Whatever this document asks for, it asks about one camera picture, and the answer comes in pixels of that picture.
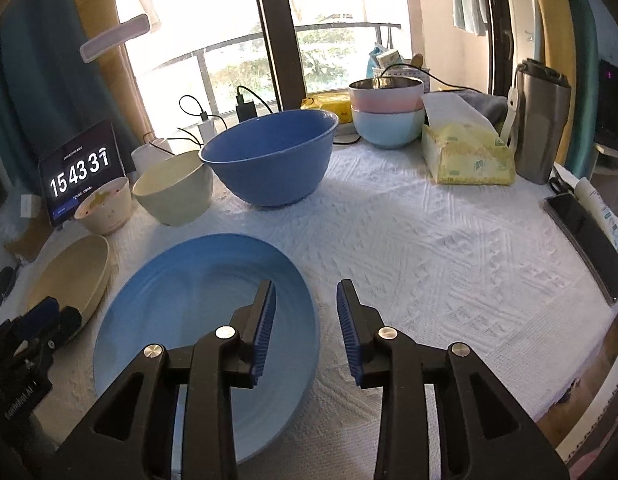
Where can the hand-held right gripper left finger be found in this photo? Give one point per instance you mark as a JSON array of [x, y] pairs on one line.
[[264, 332]]

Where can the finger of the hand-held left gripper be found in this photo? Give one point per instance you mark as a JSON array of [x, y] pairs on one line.
[[36, 312], [70, 322]]

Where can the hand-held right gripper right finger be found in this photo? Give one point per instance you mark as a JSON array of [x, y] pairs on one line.
[[347, 332]]

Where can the beige plate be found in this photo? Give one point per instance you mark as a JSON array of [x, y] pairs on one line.
[[69, 275]]

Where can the blue plate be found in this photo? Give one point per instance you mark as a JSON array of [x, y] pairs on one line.
[[189, 305], [269, 170]]

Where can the pink strawberry print bowl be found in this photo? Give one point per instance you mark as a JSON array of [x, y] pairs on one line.
[[106, 216]]

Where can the cream bowl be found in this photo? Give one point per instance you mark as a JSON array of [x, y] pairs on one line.
[[174, 200]]

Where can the brown cardboard piece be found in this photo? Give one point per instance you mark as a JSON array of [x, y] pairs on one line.
[[21, 245]]

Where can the small white box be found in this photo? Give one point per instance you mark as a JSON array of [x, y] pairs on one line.
[[30, 207]]

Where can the white textured tablecloth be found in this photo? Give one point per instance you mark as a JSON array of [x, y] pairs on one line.
[[439, 270]]

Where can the tablet with clock display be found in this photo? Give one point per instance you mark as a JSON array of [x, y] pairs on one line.
[[81, 172]]

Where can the white round appliance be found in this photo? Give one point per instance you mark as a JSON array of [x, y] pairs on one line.
[[148, 157]]

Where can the light blue bowl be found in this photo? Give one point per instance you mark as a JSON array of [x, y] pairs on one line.
[[386, 130]]

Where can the white charger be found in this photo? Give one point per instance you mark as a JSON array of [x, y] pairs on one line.
[[209, 132]]

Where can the yellow tissue pack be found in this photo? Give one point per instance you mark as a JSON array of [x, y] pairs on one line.
[[469, 155]]

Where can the black charger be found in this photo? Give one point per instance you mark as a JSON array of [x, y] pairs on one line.
[[245, 111]]

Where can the yellow packet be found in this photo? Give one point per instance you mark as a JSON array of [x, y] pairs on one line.
[[326, 107]]

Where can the teal curtain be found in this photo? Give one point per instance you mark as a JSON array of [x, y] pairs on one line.
[[39, 85], [584, 70]]

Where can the pink metal bowl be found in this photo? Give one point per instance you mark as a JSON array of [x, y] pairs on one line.
[[386, 97]]

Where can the black phone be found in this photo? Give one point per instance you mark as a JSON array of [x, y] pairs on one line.
[[586, 245]]

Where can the black scissors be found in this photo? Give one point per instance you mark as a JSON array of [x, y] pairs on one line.
[[563, 184]]

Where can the grey cloth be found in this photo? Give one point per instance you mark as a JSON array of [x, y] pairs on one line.
[[481, 105]]

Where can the white pegboard basket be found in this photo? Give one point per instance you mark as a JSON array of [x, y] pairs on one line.
[[409, 74]]

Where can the blue bag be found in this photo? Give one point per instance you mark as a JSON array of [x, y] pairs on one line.
[[375, 62]]

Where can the small pale box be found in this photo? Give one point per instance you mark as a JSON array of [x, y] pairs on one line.
[[390, 57]]

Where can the white lotion tube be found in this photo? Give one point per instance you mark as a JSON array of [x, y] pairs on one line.
[[601, 210]]

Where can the balcony railing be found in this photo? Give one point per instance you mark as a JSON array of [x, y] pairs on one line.
[[214, 52]]

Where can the dark monitor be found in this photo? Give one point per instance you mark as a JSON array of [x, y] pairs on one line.
[[614, 105]]

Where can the dark window frame post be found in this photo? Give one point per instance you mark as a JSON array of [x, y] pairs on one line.
[[274, 25]]

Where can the dark sliding door frame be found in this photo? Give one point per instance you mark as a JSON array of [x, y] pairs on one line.
[[499, 20]]

